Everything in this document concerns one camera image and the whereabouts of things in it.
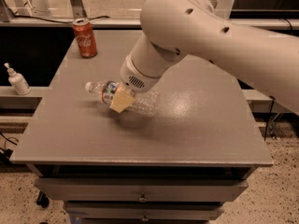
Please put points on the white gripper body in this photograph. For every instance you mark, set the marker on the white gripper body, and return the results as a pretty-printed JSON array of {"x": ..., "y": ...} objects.
[{"x": 133, "y": 77}]

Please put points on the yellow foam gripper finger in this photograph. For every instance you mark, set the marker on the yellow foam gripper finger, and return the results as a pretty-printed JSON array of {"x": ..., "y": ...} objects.
[{"x": 122, "y": 99}]

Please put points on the clear plastic water bottle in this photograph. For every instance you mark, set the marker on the clear plastic water bottle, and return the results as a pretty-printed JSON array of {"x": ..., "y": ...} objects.
[{"x": 144, "y": 104}]

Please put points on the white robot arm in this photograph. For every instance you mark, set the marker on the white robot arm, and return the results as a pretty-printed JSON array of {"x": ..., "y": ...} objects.
[{"x": 172, "y": 29}]

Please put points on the white pump dispenser bottle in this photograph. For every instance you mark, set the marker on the white pump dispenser bottle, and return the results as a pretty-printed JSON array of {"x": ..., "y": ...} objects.
[{"x": 17, "y": 81}]

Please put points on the grey drawer cabinet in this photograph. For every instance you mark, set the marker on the grey drawer cabinet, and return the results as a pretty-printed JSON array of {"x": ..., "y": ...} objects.
[{"x": 202, "y": 130}]

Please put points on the red cola can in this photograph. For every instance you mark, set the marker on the red cola can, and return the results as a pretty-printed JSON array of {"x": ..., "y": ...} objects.
[{"x": 85, "y": 37}]

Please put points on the top grey drawer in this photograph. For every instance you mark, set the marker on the top grey drawer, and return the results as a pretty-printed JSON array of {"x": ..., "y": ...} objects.
[{"x": 141, "y": 190}]

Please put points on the grey drawer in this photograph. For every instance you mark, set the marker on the grey drawer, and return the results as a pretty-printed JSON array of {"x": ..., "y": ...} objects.
[
  {"x": 141, "y": 190},
  {"x": 143, "y": 211}
]

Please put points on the black caster wheel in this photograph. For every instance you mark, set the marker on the black caster wheel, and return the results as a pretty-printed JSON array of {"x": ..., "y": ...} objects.
[{"x": 42, "y": 200}]

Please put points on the metal frame rail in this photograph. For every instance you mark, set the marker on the metal frame rail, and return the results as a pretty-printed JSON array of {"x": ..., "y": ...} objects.
[{"x": 276, "y": 24}]

